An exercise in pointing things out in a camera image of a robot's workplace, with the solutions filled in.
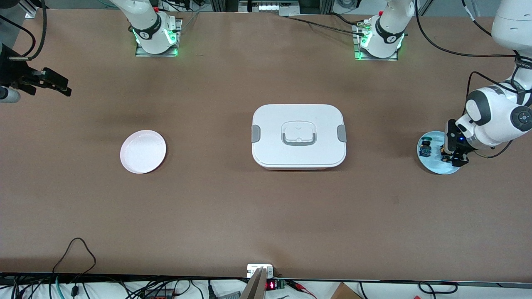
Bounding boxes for light blue round plate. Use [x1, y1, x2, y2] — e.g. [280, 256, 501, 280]
[417, 131, 463, 175]

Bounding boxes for pale pink round plate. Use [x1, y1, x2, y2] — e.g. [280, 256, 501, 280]
[120, 130, 167, 174]

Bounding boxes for brown cardboard piece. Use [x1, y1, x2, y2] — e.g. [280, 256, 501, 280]
[330, 282, 363, 299]

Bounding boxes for white lunch box grey clasps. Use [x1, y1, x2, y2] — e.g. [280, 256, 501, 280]
[251, 104, 347, 171]

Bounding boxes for red and black test leads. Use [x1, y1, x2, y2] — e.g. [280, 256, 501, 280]
[287, 280, 317, 299]

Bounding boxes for silver lit control box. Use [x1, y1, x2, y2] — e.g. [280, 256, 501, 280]
[239, 0, 300, 14]

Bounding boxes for small white socket block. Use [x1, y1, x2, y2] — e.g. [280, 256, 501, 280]
[247, 264, 274, 278]

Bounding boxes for grey metal bar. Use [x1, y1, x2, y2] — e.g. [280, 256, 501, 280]
[240, 268, 266, 299]

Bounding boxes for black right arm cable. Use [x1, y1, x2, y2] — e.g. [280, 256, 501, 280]
[0, 0, 47, 61]

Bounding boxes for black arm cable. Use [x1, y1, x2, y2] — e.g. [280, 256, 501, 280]
[0, 0, 47, 61]
[416, 0, 532, 158]

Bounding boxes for aluminium frame profile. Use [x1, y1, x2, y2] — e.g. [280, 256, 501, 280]
[19, 0, 46, 19]

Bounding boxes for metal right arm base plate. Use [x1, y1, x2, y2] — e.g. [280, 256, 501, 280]
[135, 18, 182, 57]

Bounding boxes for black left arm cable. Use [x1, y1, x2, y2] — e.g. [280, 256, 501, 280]
[416, 0, 532, 158]

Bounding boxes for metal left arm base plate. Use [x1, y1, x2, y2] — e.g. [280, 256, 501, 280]
[354, 23, 399, 61]

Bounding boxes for black coiled cable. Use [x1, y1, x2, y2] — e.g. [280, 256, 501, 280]
[418, 281, 458, 294]

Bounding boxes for thin black cable loop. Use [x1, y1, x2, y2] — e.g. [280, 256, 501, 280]
[52, 238, 97, 275]

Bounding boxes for black power cable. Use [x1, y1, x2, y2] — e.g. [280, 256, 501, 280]
[287, 12, 366, 36]

